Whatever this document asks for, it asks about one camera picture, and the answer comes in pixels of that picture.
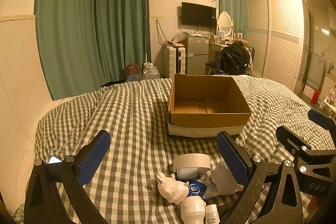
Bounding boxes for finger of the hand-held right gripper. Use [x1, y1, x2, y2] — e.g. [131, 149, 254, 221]
[276, 126, 336, 161]
[308, 109, 336, 135]

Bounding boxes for white oval mirror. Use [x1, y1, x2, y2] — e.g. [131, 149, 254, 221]
[217, 11, 234, 38]

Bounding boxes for clear plastic bag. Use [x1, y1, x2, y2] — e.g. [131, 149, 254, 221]
[172, 29, 189, 43]

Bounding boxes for black wall television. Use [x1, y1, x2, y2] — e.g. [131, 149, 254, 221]
[181, 2, 217, 28]

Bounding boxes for clear water jug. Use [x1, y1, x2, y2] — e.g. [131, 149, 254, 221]
[142, 62, 160, 81]

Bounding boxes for red fire extinguisher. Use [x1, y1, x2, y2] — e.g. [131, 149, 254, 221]
[311, 88, 322, 106]

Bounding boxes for floral bag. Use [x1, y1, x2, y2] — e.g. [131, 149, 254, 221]
[124, 63, 142, 77]

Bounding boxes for grey checked blanket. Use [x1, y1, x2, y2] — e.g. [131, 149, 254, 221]
[8, 74, 336, 224]

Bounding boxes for pale blue earbud case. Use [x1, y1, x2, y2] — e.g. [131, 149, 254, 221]
[176, 168, 200, 180]

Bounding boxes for black clothes pile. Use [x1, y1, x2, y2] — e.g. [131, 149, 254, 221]
[215, 40, 251, 75]

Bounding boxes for white suitcase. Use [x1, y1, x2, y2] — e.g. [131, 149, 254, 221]
[163, 46, 187, 79]

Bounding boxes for blue tissue packet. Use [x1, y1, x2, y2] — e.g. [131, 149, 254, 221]
[188, 178, 219, 199]

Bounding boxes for small white bottle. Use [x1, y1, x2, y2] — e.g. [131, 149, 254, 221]
[205, 204, 219, 224]

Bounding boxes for cardboard box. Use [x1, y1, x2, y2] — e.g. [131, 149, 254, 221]
[167, 73, 252, 139]

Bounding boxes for cardboard tape roll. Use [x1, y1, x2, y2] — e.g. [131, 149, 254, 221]
[172, 153, 211, 174]

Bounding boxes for smartphone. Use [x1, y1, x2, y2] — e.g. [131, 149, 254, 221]
[47, 155, 63, 165]

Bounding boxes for white louvred wardrobe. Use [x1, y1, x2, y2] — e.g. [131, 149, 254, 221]
[247, 0, 307, 92]

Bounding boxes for silver mini fridge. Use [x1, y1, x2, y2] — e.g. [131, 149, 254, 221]
[184, 36, 210, 75]

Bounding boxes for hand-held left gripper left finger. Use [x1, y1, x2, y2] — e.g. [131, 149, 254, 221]
[23, 130, 111, 224]

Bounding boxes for wall cables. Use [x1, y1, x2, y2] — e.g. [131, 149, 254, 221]
[156, 20, 168, 46]

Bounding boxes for white rabbit figurine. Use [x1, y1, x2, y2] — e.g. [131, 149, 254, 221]
[156, 172, 189, 206]

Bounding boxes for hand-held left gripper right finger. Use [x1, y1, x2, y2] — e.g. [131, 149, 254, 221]
[216, 130, 305, 224]

